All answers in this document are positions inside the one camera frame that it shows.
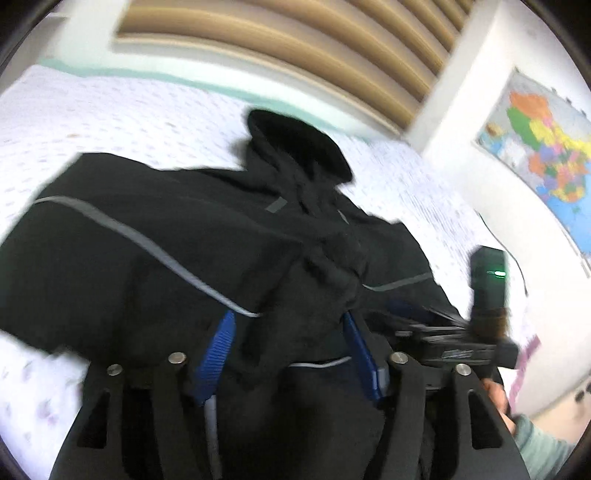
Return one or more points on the black jacket with grey piping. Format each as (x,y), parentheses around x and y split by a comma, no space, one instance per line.
(138,258)

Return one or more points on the floral quilted bed blanket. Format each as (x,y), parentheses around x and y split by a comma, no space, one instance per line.
(138,115)

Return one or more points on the colourful wall map poster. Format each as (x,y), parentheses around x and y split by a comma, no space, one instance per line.
(549,152)

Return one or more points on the teal bed sheet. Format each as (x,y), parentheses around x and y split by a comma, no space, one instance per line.
(138,74)

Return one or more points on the striped brown window blind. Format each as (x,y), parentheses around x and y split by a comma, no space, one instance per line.
(300,41)

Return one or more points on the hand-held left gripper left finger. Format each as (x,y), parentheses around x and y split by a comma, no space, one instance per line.
(220,347)

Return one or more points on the person's right hand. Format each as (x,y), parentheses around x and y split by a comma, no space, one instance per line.
(496,397)

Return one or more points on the person's right forearm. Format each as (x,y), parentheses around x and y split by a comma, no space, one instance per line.
(540,447)

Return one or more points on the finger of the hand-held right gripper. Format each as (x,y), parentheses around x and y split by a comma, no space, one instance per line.
(429,318)

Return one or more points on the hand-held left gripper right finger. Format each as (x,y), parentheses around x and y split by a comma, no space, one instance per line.
(364,355)

